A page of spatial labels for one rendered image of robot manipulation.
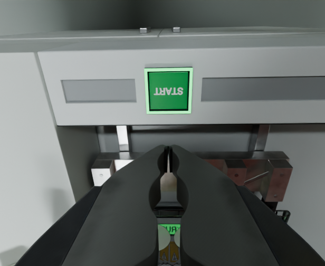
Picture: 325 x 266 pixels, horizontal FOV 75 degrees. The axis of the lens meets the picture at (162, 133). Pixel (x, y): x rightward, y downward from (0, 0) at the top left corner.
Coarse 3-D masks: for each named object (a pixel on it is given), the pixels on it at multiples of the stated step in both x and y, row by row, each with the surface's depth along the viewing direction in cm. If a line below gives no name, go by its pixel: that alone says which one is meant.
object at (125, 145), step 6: (120, 126) 41; (126, 126) 41; (120, 132) 41; (126, 132) 41; (120, 138) 42; (126, 138) 42; (120, 144) 42; (126, 144) 42; (120, 150) 43; (126, 150) 43
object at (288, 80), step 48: (96, 48) 26; (144, 48) 25; (192, 48) 24; (240, 48) 24; (288, 48) 24; (96, 96) 27; (144, 96) 26; (192, 96) 26; (240, 96) 26; (288, 96) 26
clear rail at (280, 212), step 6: (156, 210) 44; (162, 210) 44; (168, 210) 44; (174, 210) 44; (180, 210) 44; (276, 210) 44; (282, 210) 44; (156, 216) 44; (162, 216) 44; (168, 216) 44; (174, 216) 44; (180, 216) 44; (282, 216) 43
